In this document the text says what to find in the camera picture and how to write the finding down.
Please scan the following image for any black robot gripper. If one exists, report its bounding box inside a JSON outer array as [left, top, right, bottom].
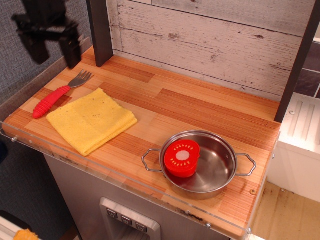
[[11, 0, 82, 69]]

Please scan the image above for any red handled metal fork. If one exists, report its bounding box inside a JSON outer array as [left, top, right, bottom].
[[32, 70, 93, 119]]

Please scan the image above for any stainless steel pot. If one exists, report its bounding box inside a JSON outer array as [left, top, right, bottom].
[[158, 130, 240, 200]]

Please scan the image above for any yellow folded cloth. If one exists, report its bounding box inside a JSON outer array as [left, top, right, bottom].
[[46, 88, 138, 157]]

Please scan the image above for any clear acrylic edge guard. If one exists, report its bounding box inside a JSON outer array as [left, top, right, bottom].
[[1, 124, 252, 240]]

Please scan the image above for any red toy tomato half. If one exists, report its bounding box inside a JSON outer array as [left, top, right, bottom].
[[164, 139, 201, 178]]

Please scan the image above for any grey toy kitchen cabinet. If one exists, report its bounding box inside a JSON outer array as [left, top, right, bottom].
[[45, 155, 228, 240]]

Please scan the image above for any orange object bottom left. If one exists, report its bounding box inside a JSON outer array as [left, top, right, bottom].
[[13, 229, 39, 240]]

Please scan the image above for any silver dispenser button panel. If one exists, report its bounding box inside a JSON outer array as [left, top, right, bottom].
[[99, 197, 162, 240]]

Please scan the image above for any white toy sink unit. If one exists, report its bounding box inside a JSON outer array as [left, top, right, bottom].
[[267, 93, 320, 202]]

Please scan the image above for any dark left upright post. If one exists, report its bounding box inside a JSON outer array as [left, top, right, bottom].
[[86, 0, 114, 67]]

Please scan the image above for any dark upright post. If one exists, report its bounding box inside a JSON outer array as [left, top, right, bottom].
[[274, 0, 320, 123], [86, 0, 114, 67]]

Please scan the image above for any dark right upright post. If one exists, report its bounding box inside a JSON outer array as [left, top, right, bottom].
[[274, 0, 320, 123]]

